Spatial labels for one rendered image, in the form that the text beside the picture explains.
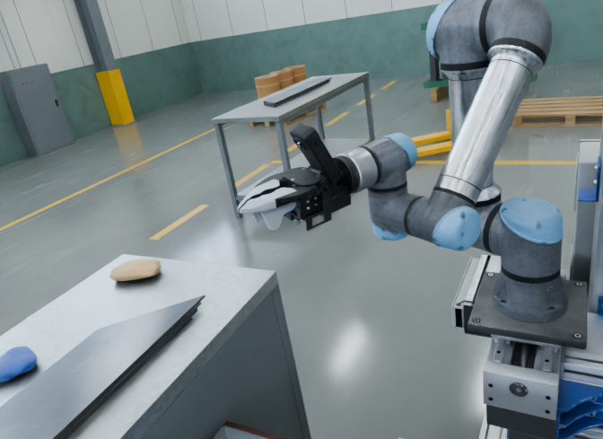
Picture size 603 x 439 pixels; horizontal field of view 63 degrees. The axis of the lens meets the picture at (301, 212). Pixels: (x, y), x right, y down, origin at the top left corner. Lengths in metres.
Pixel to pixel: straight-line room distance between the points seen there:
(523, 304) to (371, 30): 10.06
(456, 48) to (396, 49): 9.83
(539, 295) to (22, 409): 1.07
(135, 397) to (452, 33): 0.95
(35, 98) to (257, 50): 5.08
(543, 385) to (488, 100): 0.55
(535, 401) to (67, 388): 0.94
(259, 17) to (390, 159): 11.36
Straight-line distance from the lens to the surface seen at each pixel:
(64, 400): 1.15
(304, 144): 0.77
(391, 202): 0.91
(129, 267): 1.55
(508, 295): 1.14
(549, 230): 1.07
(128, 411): 1.09
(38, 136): 10.03
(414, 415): 2.37
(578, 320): 1.17
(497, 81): 0.91
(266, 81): 7.93
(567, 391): 1.21
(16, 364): 1.34
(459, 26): 1.02
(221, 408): 1.28
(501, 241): 1.10
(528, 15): 0.96
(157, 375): 1.14
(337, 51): 11.33
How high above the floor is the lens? 1.72
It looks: 23 degrees down
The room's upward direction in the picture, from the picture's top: 10 degrees counter-clockwise
